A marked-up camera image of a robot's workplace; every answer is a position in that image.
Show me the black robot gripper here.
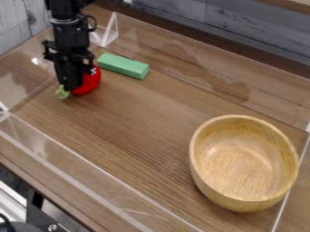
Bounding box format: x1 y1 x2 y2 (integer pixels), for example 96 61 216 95
42 14 97 92

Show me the red plush strawberry toy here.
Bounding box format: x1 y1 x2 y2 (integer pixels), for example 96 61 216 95
56 66 101 99

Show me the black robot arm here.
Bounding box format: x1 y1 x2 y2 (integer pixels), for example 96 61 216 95
42 0 97 92

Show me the green rectangular block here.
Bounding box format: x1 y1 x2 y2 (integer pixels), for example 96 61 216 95
96 53 148 80

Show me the black metal table clamp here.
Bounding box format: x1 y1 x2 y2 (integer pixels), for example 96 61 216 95
25 192 69 232

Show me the wooden bowl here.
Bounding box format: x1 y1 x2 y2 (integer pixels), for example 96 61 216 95
188 114 299 212

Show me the clear acrylic tray wall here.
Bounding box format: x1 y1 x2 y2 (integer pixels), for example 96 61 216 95
0 109 201 232

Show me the black cable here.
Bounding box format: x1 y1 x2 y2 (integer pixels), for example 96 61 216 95
0 215 14 232

